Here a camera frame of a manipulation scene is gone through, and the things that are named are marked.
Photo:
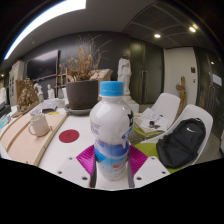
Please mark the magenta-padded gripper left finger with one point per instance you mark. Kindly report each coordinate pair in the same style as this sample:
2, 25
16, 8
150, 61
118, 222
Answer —
86, 160

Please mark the black backpack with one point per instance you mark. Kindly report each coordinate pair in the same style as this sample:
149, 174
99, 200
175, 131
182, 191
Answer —
181, 143

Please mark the white chair with green cushion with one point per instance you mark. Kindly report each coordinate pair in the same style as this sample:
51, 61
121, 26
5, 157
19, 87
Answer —
196, 111
168, 103

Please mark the stack of loose papers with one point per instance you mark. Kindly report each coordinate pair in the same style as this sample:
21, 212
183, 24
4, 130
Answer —
148, 116

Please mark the small white tape roll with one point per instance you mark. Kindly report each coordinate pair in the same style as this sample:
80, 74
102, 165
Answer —
61, 103

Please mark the round recessed ceiling light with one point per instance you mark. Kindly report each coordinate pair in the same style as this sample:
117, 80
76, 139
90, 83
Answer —
192, 29
157, 35

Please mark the white blue-capped drink bottle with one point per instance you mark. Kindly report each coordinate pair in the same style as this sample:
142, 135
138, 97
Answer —
111, 130

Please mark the dried plant in grey pot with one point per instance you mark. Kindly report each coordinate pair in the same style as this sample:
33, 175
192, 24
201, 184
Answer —
81, 95

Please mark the yellow marker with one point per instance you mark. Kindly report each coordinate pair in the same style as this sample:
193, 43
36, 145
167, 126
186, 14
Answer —
53, 113

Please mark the green-tinted spray bottle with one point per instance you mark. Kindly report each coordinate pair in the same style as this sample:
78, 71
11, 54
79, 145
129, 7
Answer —
40, 96

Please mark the wooden figure sculpture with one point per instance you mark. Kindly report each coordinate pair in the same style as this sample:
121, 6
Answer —
181, 93

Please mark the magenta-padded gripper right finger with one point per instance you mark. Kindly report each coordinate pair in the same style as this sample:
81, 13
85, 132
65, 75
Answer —
137, 160

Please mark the wooden easel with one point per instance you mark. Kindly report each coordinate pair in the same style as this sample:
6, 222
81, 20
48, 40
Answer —
61, 80

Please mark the small white figure statue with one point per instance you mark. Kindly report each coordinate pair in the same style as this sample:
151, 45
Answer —
50, 91

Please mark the brown cardboard box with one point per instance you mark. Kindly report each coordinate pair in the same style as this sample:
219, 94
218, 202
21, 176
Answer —
105, 75

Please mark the white plaster torso statue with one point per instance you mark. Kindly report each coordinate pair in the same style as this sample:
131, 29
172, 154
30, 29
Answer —
125, 75

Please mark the white storage cabinet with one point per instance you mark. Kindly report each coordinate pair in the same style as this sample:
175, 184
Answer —
16, 80

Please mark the flat round red coaster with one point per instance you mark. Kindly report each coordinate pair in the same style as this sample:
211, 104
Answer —
69, 136

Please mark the grey plant saucer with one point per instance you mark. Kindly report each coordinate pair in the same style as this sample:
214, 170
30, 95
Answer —
76, 112

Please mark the long ceiling strip light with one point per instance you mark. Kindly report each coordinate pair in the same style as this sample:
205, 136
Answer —
50, 15

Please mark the white ceramic mug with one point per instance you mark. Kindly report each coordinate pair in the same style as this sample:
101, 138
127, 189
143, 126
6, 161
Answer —
40, 125

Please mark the dark wall screen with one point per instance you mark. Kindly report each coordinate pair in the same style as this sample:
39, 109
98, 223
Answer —
43, 65

